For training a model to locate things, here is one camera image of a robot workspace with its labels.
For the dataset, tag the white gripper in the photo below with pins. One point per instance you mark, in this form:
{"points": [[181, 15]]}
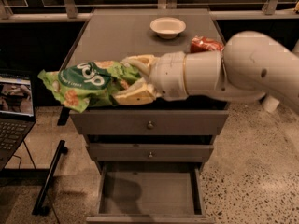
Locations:
{"points": [[169, 76]]}

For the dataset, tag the green rice chip bag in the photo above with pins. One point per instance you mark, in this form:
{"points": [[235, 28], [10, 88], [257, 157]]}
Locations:
{"points": [[90, 84]]}

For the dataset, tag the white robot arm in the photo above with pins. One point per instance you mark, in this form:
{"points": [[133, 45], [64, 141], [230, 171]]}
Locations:
{"points": [[250, 66]]}

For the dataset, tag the top grey drawer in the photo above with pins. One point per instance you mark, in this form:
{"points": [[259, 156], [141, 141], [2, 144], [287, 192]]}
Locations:
{"points": [[149, 122]]}

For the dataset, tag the grey drawer cabinet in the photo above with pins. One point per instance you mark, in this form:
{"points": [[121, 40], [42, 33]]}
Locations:
{"points": [[112, 34]]}

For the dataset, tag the middle grey drawer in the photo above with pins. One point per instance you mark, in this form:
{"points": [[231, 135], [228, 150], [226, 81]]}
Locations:
{"points": [[149, 152]]}

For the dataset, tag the open bottom grey drawer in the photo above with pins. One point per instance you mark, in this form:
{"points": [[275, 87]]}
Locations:
{"points": [[150, 193]]}

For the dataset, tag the white paper bowl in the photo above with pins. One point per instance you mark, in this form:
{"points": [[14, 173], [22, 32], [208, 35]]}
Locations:
{"points": [[167, 27]]}

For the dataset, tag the crushed red soda can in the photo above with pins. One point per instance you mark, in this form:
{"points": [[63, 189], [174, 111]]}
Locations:
{"points": [[202, 44]]}

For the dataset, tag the metal window railing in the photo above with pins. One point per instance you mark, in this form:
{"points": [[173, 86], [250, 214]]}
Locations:
{"points": [[79, 10]]}

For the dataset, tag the black laptop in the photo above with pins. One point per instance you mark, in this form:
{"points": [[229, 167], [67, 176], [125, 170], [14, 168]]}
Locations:
{"points": [[17, 114]]}

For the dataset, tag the black laptop stand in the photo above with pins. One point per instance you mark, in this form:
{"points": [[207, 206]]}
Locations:
{"points": [[41, 177]]}

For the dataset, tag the white cylindrical post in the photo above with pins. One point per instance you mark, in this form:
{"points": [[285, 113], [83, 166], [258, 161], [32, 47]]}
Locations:
{"points": [[270, 104]]}

